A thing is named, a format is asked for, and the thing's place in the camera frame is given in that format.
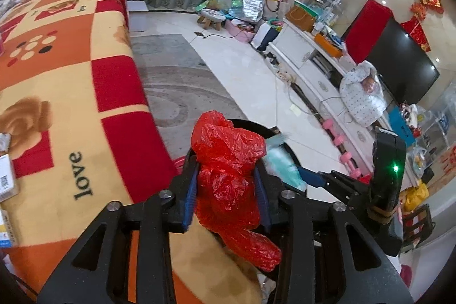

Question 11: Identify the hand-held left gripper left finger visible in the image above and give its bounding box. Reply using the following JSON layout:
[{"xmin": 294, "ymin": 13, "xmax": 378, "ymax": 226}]
[{"xmin": 37, "ymin": 147, "xmax": 200, "ymax": 304}]

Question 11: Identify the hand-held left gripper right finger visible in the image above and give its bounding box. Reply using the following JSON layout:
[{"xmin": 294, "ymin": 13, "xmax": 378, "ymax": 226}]
[{"xmin": 251, "ymin": 162, "xmax": 414, "ymax": 304}]

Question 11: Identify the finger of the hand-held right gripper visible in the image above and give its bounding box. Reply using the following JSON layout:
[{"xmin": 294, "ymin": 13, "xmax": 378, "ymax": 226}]
[{"xmin": 297, "ymin": 165, "xmax": 373, "ymax": 210}]

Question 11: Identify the teal plastic packet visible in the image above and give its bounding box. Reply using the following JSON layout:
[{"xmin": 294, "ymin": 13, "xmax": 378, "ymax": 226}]
[{"xmin": 264, "ymin": 135, "xmax": 308, "ymax": 192}]

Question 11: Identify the red plastic bag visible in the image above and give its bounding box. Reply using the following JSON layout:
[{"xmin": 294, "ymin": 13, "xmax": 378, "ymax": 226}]
[{"xmin": 191, "ymin": 111, "xmax": 282, "ymax": 272}]

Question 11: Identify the yellow plastic bag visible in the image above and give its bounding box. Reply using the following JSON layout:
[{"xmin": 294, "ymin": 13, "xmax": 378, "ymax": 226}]
[{"xmin": 402, "ymin": 183, "xmax": 430, "ymax": 212}]

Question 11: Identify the pink dumbbell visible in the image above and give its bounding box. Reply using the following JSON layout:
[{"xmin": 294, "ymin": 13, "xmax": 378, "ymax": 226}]
[
  {"xmin": 340, "ymin": 152, "xmax": 360, "ymax": 176},
  {"xmin": 322, "ymin": 121, "xmax": 346, "ymax": 146}
]

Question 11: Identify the dark wooden chair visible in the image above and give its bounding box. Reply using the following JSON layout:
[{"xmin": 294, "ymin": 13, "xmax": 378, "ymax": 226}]
[{"xmin": 401, "ymin": 204, "xmax": 433, "ymax": 248}]

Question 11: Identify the blue folder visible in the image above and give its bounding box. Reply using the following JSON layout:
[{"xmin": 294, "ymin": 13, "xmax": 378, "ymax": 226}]
[{"xmin": 388, "ymin": 108, "xmax": 416, "ymax": 146}]

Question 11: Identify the swaddled baby doll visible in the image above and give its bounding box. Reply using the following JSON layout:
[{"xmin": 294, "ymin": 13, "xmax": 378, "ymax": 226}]
[{"xmin": 338, "ymin": 62, "xmax": 387, "ymax": 128}]

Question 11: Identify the black television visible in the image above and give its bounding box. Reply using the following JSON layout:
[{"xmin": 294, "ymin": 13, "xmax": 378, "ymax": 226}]
[{"xmin": 367, "ymin": 17, "xmax": 440, "ymax": 105}]

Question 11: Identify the grey patterned rug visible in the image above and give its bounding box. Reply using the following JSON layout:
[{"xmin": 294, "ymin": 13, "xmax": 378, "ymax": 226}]
[{"xmin": 130, "ymin": 33, "xmax": 250, "ymax": 169}]

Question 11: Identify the white television cabinet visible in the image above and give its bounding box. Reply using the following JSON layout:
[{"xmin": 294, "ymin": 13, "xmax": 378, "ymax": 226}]
[{"xmin": 267, "ymin": 19, "xmax": 410, "ymax": 183}]

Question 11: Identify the orange box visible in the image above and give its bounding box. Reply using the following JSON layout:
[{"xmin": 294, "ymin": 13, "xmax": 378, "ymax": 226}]
[{"xmin": 314, "ymin": 34, "xmax": 343, "ymax": 57}]

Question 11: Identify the red cloth cover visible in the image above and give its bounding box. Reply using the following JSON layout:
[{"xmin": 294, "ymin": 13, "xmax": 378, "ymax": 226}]
[{"xmin": 344, "ymin": 0, "xmax": 394, "ymax": 59}]

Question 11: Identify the brown gift box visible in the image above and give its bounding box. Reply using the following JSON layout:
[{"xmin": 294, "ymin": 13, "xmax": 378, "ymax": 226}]
[{"xmin": 286, "ymin": 5, "xmax": 317, "ymax": 31}]

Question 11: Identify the pink basin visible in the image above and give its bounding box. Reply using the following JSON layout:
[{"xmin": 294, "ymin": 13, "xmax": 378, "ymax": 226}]
[{"xmin": 224, "ymin": 20, "xmax": 255, "ymax": 43}]

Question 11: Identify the orange red printed blanket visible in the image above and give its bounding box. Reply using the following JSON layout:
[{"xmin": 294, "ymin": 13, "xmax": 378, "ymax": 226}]
[{"xmin": 0, "ymin": 0, "xmax": 264, "ymax": 304}]

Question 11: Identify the silver insulated bag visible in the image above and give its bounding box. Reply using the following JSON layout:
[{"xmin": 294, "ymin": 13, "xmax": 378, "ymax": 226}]
[{"xmin": 242, "ymin": 0, "xmax": 265, "ymax": 23}]

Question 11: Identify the small wooden stool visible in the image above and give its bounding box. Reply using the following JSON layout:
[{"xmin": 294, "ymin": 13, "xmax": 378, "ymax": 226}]
[{"xmin": 199, "ymin": 9, "xmax": 227, "ymax": 30}]

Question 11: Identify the white cardboard box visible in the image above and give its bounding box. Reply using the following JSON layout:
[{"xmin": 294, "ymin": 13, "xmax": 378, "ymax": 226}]
[{"xmin": 0, "ymin": 154, "xmax": 18, "ymax": 203}]

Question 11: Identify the blue white small box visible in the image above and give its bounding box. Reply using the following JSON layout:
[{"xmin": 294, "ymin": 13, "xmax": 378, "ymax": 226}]
[{"xmin": 0, "ymin": 208, "xmax": 18, "ymax": 248}]

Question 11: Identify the black cable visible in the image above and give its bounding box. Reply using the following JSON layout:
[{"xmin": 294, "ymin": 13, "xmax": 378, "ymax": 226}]
[{"xmin": 0, "ymin": 261, "xmax": 38, "ymax": 299}]

